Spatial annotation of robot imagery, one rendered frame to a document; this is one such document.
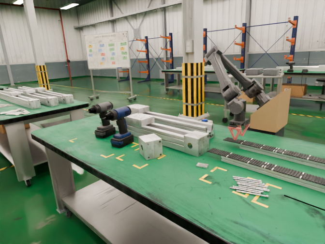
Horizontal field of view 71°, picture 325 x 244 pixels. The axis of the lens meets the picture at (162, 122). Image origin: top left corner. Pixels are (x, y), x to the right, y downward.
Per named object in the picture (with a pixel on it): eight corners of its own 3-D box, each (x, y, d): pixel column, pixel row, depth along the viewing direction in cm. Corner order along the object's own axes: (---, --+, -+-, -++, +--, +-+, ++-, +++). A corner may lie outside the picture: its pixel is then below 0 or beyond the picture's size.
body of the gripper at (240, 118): (228, 124, 119) (229, 110, 117) (238, 120, 126) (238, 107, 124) (240, 126, 114) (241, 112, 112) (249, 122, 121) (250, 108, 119)
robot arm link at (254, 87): (265, 93, 155) (258, 98, 158) (255, 82, 158) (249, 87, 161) (262, 94, 148) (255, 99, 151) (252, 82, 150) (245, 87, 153)
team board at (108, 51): (88, 100, 716) (79, 34, 661) (98, 98, 759) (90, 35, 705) (129, 102, 657) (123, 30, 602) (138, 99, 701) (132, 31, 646)
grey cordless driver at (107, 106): (117, 132, 155) (114, 101, 149) (94, 142, 140) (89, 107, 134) (110, 131, 159) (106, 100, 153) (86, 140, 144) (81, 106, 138)
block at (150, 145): (167, 155, 117) (166, 137, 114) (146, 160, 113) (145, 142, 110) (159, 148, 126) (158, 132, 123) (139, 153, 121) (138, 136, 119)
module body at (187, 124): (214, 136, 139) (214, 123, 137) (204, 141, 132) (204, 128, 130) (131, 117, 193) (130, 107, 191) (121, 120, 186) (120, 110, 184)
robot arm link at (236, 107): (236, 84, 117) (223, 95, 122) (230, 87, 108) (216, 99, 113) (252, 102, 116) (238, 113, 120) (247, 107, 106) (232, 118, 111)
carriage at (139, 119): (155, 126, 147) (154, 115, 145) (141, 130, 139) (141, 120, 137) (138, 122, 157) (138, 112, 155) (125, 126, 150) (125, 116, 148)
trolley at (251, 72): (280, 120, 426) (286, 64, 397) (277, 129, 381) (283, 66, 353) (225, 115, 478) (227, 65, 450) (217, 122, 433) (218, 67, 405)
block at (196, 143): (211, 149, 122) (212, 132, 119) (198, 157, 113) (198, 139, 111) (198, 145, 128) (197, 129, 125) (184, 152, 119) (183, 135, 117)
